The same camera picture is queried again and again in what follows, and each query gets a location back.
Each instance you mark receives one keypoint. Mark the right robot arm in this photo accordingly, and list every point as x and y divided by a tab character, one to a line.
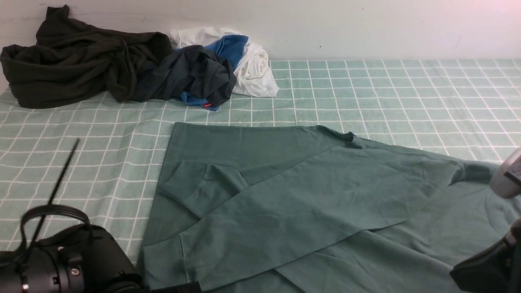
506	182

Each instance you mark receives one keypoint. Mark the white crumpled garment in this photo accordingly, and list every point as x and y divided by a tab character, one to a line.
253	73

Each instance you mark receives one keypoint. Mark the dark navy crumpled garment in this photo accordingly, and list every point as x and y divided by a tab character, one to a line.
194	75

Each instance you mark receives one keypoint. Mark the green checkered tablecloth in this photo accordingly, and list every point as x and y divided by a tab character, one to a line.
465	108

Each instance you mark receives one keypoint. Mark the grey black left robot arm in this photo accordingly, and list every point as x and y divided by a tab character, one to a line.
79	259

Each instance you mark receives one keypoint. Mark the green long-sleeve top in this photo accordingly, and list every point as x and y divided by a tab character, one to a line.
312	210

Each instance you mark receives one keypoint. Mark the dark olive crumpled garment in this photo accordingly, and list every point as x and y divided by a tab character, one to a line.
73	61

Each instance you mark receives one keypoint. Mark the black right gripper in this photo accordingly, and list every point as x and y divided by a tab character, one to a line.
494	270

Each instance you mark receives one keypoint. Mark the blue crumpled garment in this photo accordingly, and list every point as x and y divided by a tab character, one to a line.
230	47

